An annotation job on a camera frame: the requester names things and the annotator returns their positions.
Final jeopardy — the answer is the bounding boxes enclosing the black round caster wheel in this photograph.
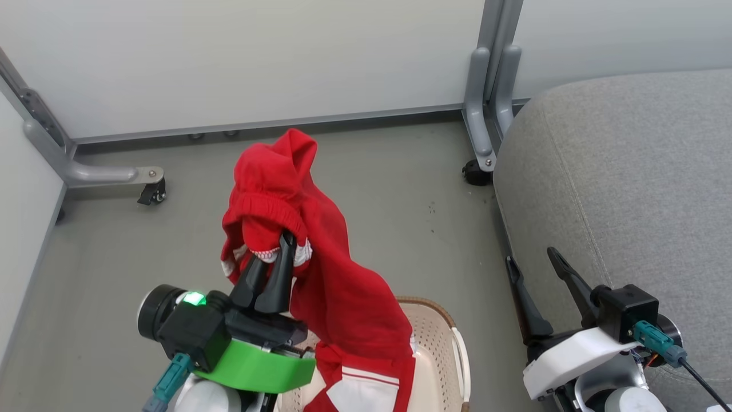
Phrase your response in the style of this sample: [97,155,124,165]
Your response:
[462,159,494,187]

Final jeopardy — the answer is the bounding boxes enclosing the left arm cable teal connector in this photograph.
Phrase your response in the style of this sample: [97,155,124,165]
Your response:
[142,352,193,412]

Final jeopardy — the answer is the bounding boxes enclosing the black caster with metal bracket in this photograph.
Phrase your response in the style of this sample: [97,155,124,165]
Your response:
[137,177,167,206]

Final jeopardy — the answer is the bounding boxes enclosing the arm cable teal connector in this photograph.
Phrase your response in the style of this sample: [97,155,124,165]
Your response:
[633,320,732,412]
[142,352,193,412]

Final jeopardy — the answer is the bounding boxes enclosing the grey partition bottom rail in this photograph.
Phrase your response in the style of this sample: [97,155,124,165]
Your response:
[73,104,465,147]

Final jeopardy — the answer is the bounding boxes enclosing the grey fabric sofa seat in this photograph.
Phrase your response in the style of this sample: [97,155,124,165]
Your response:
[493,69,732,412]

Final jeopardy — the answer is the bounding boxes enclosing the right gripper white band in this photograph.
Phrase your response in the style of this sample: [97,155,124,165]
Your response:
[506,247,682,401]

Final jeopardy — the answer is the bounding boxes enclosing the red and white garment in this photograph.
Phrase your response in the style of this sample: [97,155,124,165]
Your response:
[220,128,417,412]

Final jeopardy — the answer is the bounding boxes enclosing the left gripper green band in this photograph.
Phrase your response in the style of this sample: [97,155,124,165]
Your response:
[137,230,316,394]

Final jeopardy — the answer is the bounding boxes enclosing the grey partition foot bracket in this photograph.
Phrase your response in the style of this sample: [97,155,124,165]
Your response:
[462,47,497,172]
[494,45,522,138]

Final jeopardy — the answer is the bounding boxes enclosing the grey partition upright post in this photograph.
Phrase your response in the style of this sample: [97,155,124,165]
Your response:
[478,0,524,101]

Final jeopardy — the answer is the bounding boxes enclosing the right arm cable teal connector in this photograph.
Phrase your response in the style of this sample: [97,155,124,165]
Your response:
[633,320,732,412]

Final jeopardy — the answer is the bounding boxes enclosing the cream perforated laundry basket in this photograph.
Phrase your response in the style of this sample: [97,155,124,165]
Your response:
[274,296,472,412]

